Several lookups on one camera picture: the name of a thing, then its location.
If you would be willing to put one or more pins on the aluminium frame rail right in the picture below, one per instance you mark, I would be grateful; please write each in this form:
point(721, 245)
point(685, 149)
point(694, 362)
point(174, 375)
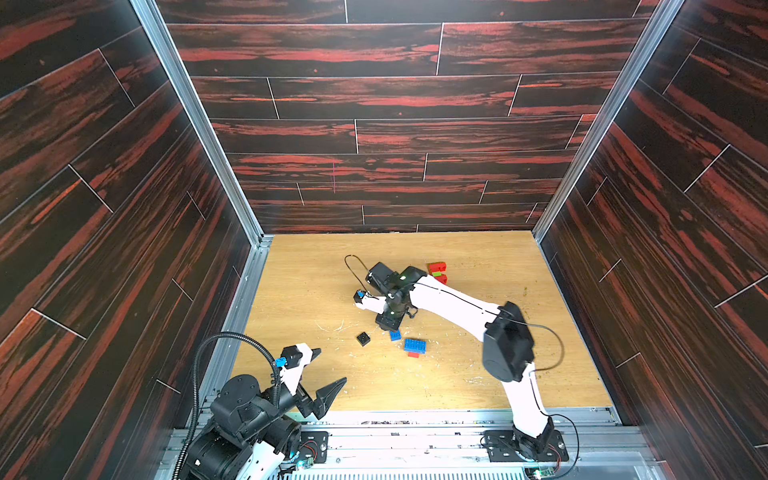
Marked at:
point(647, 44)

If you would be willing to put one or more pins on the blue long brick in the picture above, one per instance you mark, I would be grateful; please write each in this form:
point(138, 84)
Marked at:
point(415, 346)

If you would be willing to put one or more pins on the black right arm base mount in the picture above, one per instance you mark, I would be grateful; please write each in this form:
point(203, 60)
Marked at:
point(515, 446)

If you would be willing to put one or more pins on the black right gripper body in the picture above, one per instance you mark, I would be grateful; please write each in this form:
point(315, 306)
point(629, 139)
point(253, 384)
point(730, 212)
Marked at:
point(390, 318)

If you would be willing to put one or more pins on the black square brick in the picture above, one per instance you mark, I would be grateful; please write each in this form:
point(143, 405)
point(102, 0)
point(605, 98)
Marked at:
point(363, 338)

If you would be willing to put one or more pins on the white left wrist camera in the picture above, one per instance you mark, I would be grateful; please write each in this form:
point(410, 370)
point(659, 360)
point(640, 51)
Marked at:
point(292, 361)

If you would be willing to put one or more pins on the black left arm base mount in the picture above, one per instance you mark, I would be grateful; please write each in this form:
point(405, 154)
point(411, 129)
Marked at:
point(313, 448)

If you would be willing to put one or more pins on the aluminium frame rail left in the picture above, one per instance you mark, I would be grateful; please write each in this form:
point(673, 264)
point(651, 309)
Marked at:
point(159, 36)

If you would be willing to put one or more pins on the aluminium frame rail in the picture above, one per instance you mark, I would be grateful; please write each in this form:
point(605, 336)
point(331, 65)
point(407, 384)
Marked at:
point(159, 36)
point(647, 44)

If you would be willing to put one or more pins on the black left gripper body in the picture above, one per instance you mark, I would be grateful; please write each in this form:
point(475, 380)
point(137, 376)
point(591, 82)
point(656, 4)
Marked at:
point(302, 401)

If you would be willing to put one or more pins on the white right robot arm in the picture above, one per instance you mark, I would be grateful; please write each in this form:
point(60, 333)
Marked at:
point(507, 343)

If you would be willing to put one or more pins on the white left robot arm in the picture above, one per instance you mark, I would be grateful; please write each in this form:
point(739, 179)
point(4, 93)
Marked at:
point(249, 434)

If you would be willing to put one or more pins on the aluminium front base rails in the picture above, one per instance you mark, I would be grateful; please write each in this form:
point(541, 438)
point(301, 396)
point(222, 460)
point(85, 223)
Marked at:
point(445, 444)

